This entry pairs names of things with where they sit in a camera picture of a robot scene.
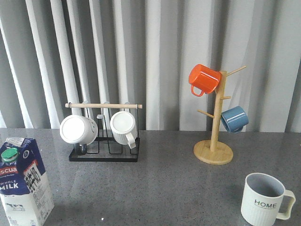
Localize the cream HOME mug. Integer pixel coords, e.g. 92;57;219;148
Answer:
241;173;296;226

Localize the blue white milk carton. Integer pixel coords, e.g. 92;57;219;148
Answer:
0;137;54;226

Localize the white ribbed mug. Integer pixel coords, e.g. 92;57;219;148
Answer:
110;111;137;149

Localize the orange mug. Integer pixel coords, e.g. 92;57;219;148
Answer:
189;64;222;97

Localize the wooden mug tree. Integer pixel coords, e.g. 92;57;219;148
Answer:
193;65;246;165

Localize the white smooth mug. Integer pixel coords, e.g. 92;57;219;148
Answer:
59;115;98;155

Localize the blue mug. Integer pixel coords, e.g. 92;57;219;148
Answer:
221;106;249;133

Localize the grey white curtain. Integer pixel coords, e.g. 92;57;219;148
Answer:
0;0;301;132

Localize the black wire mug rack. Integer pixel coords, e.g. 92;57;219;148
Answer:
65;103;143;162

